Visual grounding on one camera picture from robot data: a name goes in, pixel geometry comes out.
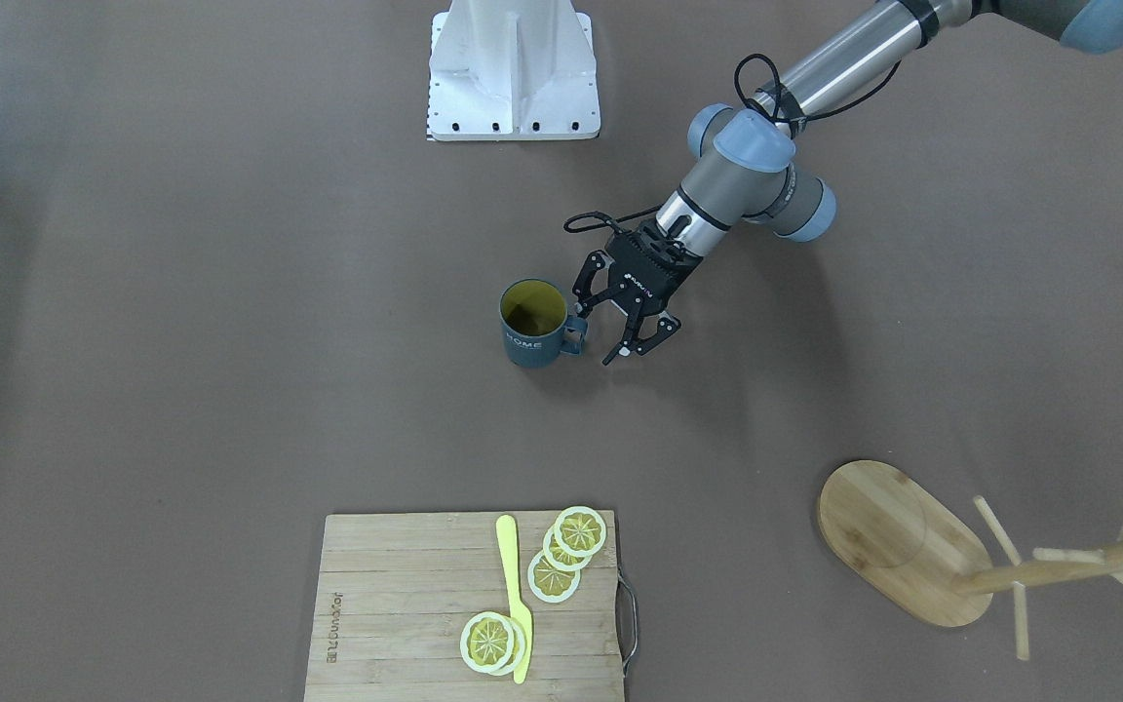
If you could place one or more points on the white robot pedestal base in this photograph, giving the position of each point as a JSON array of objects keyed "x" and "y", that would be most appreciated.
[{"x": 512, "y": 71}]

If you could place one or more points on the lemon slice under top one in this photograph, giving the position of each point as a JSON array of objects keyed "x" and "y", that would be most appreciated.
[{"x": 519, "y": 641}]

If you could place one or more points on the blue mug yellow inside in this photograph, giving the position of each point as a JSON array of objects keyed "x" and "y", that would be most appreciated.
[{"x": 538, "y": 324}]

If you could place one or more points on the lemon slice row middle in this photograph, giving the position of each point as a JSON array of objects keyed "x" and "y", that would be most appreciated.
[{"x": 557, "y": 557}]

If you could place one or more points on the lemon slice row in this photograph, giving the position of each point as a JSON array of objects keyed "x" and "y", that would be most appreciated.
[
  {"x": 580, "y": 531},
  {"x": 557, "y": 557}
]

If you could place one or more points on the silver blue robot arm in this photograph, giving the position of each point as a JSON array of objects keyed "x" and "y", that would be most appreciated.
[{"x": 744, "y": 168}]

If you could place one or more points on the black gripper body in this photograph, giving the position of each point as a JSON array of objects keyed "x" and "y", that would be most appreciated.
[{"x": 642, "y": 284}]

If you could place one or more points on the lemon slice on knife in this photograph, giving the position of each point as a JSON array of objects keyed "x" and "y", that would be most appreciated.
[{"x": 486, "y": 642}]

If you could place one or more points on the lemon slice row outer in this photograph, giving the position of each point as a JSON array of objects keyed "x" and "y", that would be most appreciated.
[{"x": 580, "y": 531}]

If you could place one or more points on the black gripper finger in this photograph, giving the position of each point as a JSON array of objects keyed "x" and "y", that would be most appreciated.
[
  {"x": 649, "y": 323},
  {"x": 617, "y": 280}
]

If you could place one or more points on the bamboo cutting board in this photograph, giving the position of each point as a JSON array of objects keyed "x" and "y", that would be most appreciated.
[{"x": 395, "y": 591}]

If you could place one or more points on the yellow plastic knife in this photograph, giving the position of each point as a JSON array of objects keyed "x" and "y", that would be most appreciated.
[{"x": 506, "y": 532}]

